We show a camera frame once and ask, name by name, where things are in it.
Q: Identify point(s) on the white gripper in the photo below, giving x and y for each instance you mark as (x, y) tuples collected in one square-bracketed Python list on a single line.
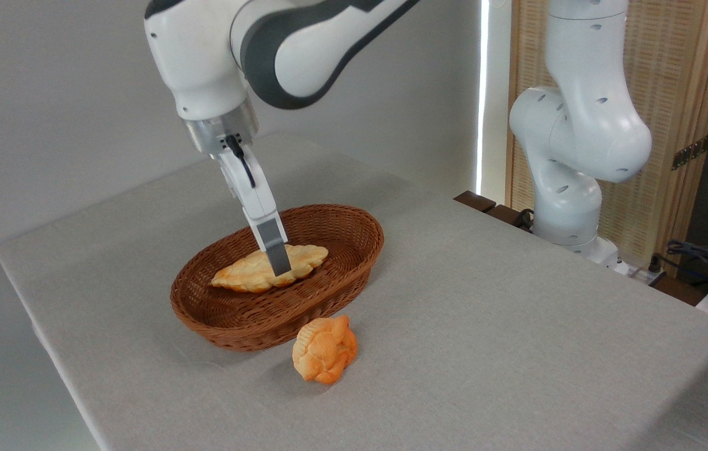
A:
[(256, 197)]

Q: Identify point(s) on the long bread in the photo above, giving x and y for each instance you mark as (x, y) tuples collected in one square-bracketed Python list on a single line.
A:
[(244, 277)]

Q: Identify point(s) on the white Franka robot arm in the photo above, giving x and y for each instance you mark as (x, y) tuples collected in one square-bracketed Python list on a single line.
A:
[(303, 50)]

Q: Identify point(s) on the round knotted bread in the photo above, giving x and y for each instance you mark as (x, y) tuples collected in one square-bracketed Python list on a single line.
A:
[(322, 351)]

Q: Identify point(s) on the brown wicker basket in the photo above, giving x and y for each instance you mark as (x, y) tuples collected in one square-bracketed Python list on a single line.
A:
[(341, 244)]

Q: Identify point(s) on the grey tablecloth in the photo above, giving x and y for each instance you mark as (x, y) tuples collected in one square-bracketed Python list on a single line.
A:
[(516, 344)]

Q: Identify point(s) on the black screen hinge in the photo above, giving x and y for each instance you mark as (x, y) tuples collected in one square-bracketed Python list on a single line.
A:
[(692, 152)]

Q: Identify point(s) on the wooden folding screen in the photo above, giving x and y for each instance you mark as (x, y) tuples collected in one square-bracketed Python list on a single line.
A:
[(673, 75)]

